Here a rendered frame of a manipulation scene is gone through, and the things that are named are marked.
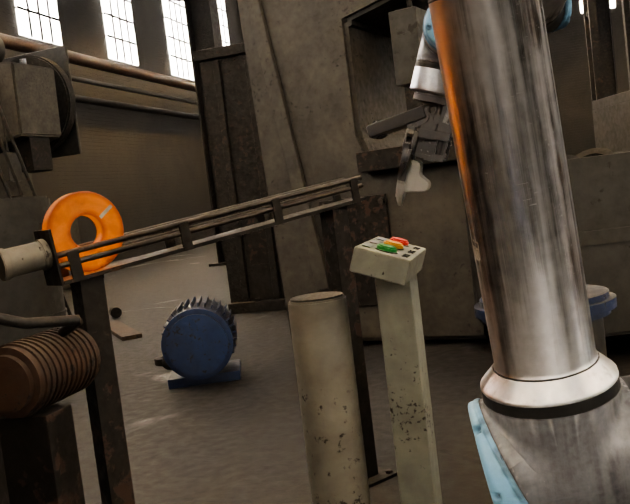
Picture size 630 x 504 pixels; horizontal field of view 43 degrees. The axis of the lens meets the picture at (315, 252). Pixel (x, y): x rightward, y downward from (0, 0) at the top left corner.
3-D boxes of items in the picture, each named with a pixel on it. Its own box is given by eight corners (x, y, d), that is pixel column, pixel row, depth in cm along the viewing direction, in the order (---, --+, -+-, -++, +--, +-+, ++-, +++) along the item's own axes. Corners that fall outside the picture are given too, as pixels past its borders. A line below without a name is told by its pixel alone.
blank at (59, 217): (81, 287, 159) (88, 287, 156) (24, 232, 152) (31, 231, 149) (131, 231, 166) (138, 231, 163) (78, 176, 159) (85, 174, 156)
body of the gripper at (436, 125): (442, 166, 147) (458, 100, 145) (396, 155, 149) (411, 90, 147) (446, 165, 154) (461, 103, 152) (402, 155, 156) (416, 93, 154)
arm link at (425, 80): (412, 64, 146) (418, 69, 155) (405, 90, 146) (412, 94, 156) (460, 73, 144) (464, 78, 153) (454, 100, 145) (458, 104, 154)
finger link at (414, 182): (421, 212, 150) (433, 163, 148) (391, 205, 151) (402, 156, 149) (423, 211, 153) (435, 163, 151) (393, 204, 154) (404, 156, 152)
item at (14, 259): (-3, 281, 149) (-11, 250, 149) (44, 269, 155) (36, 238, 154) (8, 281, 145) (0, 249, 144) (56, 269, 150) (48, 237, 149)
